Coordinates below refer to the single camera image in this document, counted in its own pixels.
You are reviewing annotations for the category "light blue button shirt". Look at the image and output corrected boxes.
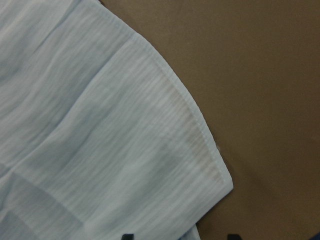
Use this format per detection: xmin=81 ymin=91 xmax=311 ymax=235
xmin=0 ymin=0 xmax=233 ymax=240

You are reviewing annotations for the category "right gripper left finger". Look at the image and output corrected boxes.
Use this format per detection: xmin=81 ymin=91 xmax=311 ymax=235
xmin=121 ymin=234 xmax=134 ymax=240

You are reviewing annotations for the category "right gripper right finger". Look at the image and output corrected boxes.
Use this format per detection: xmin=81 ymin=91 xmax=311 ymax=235
xmin=227 ymin=233 xmax=243 ymax=240

